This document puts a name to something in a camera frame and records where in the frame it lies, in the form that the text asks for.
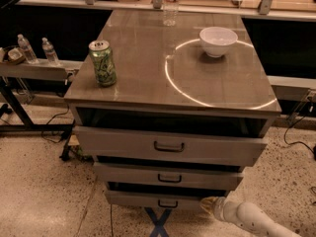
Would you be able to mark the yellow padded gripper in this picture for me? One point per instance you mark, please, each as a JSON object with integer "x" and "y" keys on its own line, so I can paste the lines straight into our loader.
{"x": 219, "y": 207}

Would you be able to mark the grey bottom drawer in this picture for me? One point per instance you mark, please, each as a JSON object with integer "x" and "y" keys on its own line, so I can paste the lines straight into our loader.
{"x": 168, "y": 197}

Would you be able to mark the grey drawer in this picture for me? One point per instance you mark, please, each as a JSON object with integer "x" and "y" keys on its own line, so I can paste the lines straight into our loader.
{"x": 173, "y": 147}
{"x": 170, "y": 177}
{"x": 168, "y": 197}

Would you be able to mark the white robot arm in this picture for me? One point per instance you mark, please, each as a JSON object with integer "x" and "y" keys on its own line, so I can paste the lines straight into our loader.
{"x": 245, "y": 215}

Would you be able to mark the grey drawer cabinet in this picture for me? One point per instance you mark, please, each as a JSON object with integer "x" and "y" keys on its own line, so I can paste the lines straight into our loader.
{"x": 167, "y": 83}

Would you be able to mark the grey middle drawer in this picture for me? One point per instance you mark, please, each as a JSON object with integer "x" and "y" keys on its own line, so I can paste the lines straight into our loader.
{"x": 170, "y": 177}

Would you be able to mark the grey top drawer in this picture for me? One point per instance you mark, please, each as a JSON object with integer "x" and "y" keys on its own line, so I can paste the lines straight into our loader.
{"x": 173, "y": 147}

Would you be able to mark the white bowl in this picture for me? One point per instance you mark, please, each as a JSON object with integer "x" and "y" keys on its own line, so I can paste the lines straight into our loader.
{"x": 216, "y": 41}

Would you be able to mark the green soda can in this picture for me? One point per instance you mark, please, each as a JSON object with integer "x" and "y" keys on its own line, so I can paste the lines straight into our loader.
{"x": 102, "y": 57}

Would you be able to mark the clear bottle on cabinet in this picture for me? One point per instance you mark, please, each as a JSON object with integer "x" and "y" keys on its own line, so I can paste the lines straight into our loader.
{"x": 170, "y": 10}

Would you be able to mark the right water bottle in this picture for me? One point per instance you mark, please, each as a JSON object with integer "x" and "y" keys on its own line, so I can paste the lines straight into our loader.
{"x": 50, "y": 52}

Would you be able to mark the water bottle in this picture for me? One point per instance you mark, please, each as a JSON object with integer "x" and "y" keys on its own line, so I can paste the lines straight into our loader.
{"x": 27, "y": 50}
{"x": 50, "y": 52}

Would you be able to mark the left water bottle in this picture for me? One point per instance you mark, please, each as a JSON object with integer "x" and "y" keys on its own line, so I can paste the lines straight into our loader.
{"x": 27, "y": 50}

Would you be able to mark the small bowl on shelf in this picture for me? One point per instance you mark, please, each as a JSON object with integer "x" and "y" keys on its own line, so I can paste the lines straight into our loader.
{"x": 12, "y": 55}

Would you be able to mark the grey back shelf rail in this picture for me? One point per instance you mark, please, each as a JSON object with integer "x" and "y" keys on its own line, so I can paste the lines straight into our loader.
{"x": 292, "y": 10}

